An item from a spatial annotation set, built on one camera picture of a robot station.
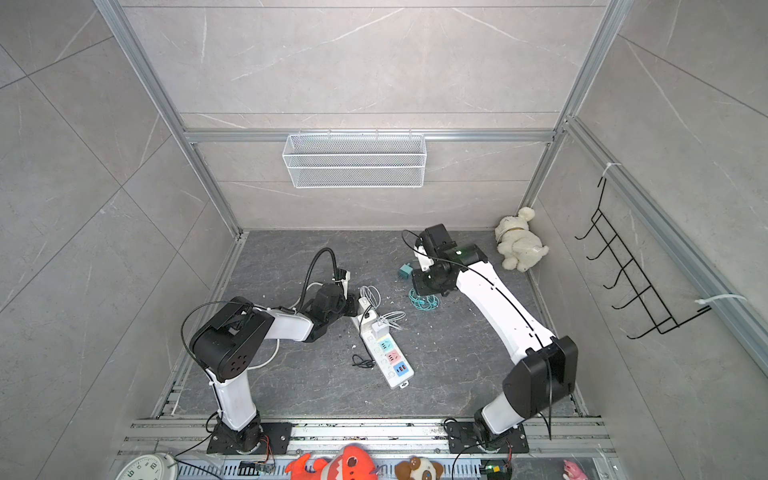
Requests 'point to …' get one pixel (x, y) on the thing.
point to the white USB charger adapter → (364, 303)
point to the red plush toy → (352, 463)
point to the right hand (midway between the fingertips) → (421, 282)
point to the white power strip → (387, 354)
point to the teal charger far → (405, 270)
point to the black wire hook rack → (663, 321)
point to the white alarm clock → (157, 466)
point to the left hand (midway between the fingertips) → (360, 289)
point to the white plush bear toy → (520, 247)
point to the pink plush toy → (573, 472)
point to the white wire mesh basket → (355, 161)
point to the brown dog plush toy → (419, 469)
